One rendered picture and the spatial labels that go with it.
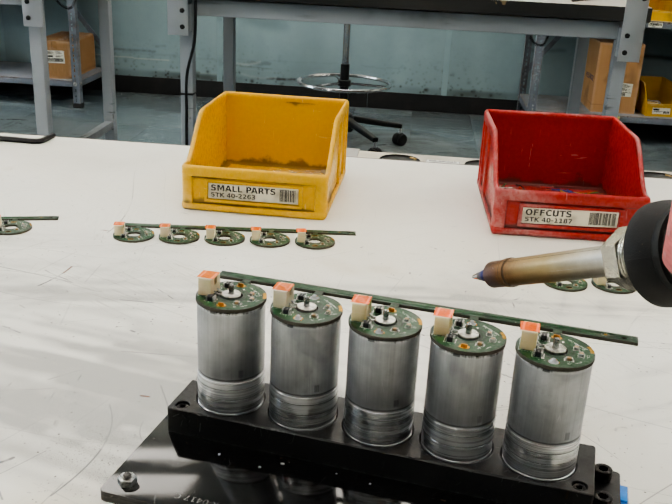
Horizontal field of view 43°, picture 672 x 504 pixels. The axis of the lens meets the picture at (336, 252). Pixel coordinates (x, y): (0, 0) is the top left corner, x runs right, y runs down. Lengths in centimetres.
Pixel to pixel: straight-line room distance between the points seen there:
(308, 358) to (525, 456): 8
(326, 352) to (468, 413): 5
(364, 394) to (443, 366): 3
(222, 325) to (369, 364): 5
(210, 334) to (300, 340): 3
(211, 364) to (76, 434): 7
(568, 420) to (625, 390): 12
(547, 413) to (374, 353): 6
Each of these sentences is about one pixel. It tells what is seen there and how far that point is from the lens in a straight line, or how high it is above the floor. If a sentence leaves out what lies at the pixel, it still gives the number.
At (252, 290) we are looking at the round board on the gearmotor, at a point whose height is 81.
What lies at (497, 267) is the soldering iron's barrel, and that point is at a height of 85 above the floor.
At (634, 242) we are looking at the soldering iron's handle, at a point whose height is 87.
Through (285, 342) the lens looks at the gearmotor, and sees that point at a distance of 29.
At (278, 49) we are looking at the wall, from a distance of 476.
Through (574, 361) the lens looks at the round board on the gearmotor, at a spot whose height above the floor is 81.
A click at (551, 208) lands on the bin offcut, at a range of 57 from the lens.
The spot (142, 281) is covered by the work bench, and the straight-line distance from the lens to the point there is 48.
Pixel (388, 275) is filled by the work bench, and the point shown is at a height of 75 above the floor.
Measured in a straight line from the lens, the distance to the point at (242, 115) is 69.
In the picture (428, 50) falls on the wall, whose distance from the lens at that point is 470.
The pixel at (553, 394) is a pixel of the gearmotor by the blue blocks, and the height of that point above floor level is 80.
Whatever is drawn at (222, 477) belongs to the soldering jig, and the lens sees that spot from 30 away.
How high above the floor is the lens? 94
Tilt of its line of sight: 21 degrees down
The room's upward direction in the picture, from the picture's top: 3 degrees clockwise
